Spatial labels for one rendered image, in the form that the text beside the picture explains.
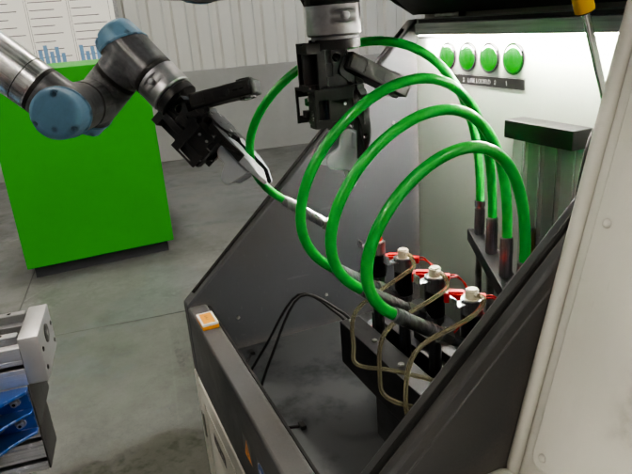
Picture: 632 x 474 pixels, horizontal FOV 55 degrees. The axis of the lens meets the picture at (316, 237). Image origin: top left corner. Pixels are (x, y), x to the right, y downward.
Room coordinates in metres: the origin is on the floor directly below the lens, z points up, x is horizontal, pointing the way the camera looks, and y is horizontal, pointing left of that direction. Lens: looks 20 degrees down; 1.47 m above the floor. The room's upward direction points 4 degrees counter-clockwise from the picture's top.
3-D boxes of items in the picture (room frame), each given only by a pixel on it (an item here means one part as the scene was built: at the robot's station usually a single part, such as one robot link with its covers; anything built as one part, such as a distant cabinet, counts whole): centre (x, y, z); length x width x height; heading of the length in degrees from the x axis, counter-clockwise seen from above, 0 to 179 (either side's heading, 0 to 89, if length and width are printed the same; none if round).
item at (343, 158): (0.85, -0.05, 1.27); 0.06 x 0.03 x 0.09; 112
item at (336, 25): (0.86, -0.05, 1.46); 0.08 x 0.08 x 0.05
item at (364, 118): (0.85, -0.07, 1.32); 0.05 x 0.02 x 0.09; 22
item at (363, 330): (0.77, -0.14, 0.91); 0.34 x 0.10 x 0.15; 22
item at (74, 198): (4.20, 1.60, 0.65); 0.95 x 0.86 x 1.30; 113
